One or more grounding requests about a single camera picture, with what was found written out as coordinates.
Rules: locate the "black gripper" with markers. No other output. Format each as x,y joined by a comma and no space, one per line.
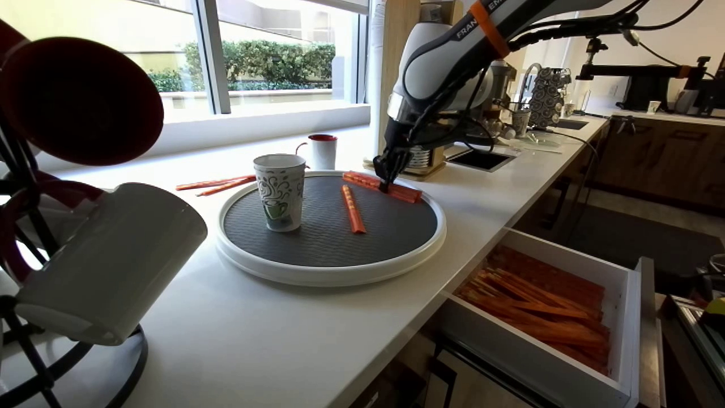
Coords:
395,156

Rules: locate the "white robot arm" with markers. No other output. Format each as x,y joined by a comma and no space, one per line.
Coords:
432,72

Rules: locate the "orange ruler on tray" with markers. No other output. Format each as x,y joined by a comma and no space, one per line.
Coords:
352,211

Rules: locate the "white mug red inside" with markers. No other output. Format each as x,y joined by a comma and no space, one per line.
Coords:
319,153

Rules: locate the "orange ruler on counter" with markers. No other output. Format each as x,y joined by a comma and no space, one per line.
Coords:
206,185

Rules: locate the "white open drawer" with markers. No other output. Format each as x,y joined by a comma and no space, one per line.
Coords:
535,370

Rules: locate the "white round turntable tray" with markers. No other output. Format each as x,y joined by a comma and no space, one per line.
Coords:
326,253

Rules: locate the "black counter sink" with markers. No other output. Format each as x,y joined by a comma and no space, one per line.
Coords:
482,160

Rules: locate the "patterned paper cup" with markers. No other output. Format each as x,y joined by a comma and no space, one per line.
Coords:
280,181

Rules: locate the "espresso machine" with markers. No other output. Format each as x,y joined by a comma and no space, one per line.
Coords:
542,94

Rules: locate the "pile of orange rulers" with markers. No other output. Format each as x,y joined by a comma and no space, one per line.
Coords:
544,302

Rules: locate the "white hanging mug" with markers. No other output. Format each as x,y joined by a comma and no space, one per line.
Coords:
101,285

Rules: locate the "red hanging mug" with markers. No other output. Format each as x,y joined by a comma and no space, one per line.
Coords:
76,99

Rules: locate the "black mug tree stand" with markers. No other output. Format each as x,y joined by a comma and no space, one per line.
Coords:
29,249

